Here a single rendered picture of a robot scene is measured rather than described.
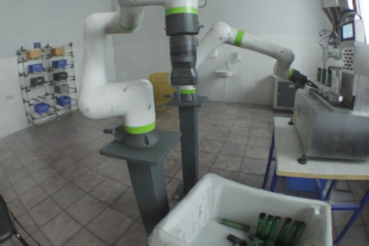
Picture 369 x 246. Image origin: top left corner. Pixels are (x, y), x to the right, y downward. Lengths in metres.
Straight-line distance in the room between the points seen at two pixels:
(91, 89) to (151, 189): 0.47
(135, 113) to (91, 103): 0.16
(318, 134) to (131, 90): 0.82
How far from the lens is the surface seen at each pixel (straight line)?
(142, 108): 0.64
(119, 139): 0.75
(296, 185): 1.95
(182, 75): 0.49
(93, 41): 0.80
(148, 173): 0.75
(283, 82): 4.08
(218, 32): 1.03
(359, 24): 1.02
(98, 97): 0.64
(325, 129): 0.92
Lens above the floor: 1.25
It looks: 16 degrees down
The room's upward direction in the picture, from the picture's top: 3 degrees counter-clockwise
